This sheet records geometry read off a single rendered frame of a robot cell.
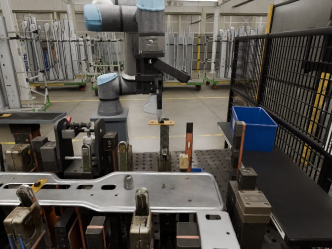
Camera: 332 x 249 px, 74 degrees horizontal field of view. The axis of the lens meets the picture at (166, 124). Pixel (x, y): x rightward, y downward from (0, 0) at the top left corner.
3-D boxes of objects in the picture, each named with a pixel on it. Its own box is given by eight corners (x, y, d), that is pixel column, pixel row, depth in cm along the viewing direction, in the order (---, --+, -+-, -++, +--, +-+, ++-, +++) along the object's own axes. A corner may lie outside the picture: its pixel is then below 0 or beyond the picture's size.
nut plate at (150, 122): (147, 125, 70) (147, 121, 70) (148, 121, 74) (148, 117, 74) (174, 125, 70) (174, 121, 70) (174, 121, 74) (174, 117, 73)
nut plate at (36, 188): (35, 193, 78) (35, 190, 77) (25, 192, 78) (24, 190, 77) (48, 179, 85) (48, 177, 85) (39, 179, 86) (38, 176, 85)
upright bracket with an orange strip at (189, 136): (183, 221, 105) (186, 122, 88) (183, 219, 106) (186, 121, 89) (188, 222, 105) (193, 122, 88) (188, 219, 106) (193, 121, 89)
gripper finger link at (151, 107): (144, 122, 71) (143, 93, 69) (162, 122, 71) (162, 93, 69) (143, 125, 68) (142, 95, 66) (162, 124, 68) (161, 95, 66)
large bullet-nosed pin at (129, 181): (124, 193, 80) (123, 177, 78) (126, 187, 83) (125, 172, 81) (133, 193, 80) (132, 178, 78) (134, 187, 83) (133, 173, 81)
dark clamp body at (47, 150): (48, 223, 104) (30, 150, 91) (61, 204, 117) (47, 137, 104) (70, 223, 104) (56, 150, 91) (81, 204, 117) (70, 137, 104)
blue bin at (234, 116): (235, 149, 103) (238, 123, 98) (229, 127, 131) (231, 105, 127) (273, 152, 100) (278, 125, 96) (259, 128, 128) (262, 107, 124)
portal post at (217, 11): (213, 74, 1151) (218, 3, 1039) (208, 72, 1236) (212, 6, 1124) (220, 74, 1154) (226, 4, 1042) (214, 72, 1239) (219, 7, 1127)
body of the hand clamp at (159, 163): (158, 224, 103) (157, 157, 91) (158, 213, 110) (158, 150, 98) (171, 224, 103) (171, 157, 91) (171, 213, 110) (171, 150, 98)
